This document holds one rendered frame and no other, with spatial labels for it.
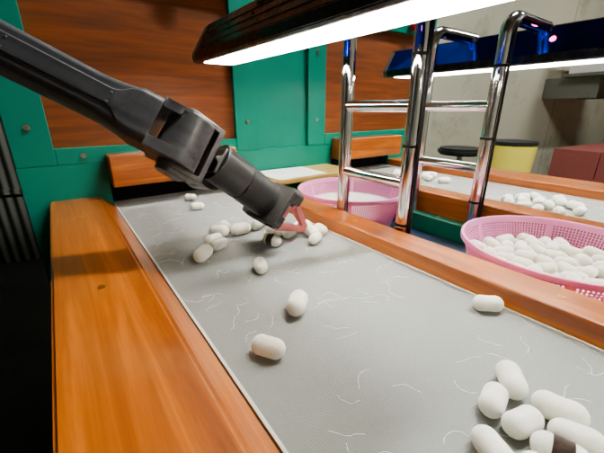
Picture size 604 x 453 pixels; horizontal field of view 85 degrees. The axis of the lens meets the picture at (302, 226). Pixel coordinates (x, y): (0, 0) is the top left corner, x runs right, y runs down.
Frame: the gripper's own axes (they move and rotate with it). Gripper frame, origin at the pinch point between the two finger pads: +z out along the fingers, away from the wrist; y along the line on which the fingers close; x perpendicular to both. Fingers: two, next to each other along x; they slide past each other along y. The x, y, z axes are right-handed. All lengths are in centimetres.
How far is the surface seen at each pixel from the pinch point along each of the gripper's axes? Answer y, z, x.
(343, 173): 2.6, 4.1, -13.8
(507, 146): 91, 236, -185
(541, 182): -11, 56, -48
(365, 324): -24.3, -5.9, 7.9
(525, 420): -39.6, -7.5, 7.2
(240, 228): 6.8, -6.2, 6.0
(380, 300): -22.2, -2.2, 4.7
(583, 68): 91, 303, -340
